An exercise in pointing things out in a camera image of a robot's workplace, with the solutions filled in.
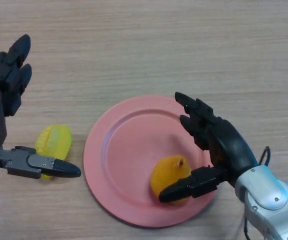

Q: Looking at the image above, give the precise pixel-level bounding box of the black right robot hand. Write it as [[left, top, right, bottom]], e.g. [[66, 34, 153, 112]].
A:
[[158, 91, 260, 204]]

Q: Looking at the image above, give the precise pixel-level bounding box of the yellow orange pear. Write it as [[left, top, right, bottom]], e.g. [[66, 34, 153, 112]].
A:
[[150, 154, 193, 205]]

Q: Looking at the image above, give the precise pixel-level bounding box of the pink round plate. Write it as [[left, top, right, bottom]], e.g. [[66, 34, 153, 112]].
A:
[[83, 94, 219, 229]]

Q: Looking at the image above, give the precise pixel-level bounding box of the yellow starfruit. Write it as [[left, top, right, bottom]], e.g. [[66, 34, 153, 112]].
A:
[[34, 123, 73, 180]]

